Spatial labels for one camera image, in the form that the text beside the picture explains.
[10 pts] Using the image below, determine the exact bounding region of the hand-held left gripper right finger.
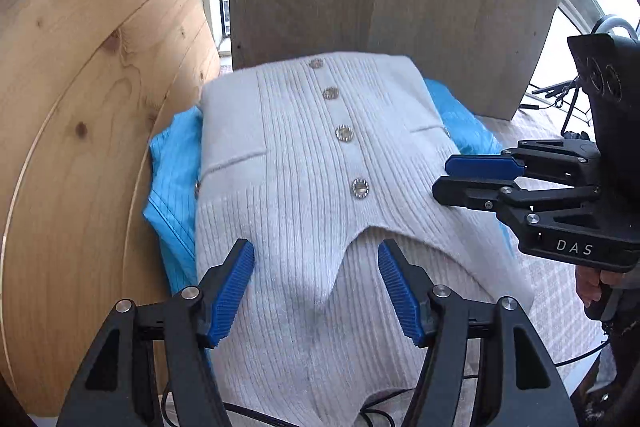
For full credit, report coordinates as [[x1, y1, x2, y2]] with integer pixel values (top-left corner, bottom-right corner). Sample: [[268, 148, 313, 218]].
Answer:
[[377, 238, 581, 427]]

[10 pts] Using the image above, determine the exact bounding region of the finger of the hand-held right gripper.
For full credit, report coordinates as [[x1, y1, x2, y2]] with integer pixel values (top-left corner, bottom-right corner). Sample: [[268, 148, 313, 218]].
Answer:
[[432, 177, 601, 228], [445, 139, 601, 188]]

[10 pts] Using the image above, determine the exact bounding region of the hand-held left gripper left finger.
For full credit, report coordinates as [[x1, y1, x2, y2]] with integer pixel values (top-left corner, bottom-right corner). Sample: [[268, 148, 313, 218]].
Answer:
[[56, 238, 256, 427]]

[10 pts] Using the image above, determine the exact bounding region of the cream knit sweater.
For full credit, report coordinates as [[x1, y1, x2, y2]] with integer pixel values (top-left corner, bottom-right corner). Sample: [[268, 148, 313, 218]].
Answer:
[[194, 51, 536, 427]]

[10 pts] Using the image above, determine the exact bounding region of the person's right forearm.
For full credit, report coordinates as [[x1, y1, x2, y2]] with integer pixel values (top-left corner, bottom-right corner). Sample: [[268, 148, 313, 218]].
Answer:
[[600, 287, 640, 348]]

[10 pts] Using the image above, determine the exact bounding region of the person's right hand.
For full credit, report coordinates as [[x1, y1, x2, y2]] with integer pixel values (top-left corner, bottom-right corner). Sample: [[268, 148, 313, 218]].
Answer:
[[575, 266, 623, 308]]

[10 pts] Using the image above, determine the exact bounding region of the black tripod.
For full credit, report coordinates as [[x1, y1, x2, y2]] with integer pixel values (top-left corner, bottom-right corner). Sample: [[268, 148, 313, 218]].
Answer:
[[531, 77, 596, 140]]

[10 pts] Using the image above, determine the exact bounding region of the blue striped garment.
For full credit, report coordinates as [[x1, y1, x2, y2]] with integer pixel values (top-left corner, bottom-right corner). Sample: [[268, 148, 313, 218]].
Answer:
[[142, 79, 513, 308]]

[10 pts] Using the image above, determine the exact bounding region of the pink checked blanket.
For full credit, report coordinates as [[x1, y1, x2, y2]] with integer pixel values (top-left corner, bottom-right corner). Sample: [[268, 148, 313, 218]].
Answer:
[[220, 59, 616, 427]]

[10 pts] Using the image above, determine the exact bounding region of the person's black tweed jacket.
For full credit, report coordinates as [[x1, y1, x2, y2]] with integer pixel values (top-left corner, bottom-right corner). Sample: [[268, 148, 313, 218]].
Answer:
[[570, 347, 640, 427]]

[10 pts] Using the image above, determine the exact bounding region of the pine wood board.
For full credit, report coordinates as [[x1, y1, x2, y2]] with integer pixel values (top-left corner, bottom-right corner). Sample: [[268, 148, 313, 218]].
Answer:
[[0, 0, 221, 418]]

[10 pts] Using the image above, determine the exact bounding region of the white ring light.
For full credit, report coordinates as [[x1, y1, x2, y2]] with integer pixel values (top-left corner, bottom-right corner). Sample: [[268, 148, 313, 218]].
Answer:
[[592, 13, 638, 40]]

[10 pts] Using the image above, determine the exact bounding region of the black floor cable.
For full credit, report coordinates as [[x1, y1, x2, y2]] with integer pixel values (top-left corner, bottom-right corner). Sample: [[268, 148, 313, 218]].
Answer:
[[160, 374, 481, 427]]

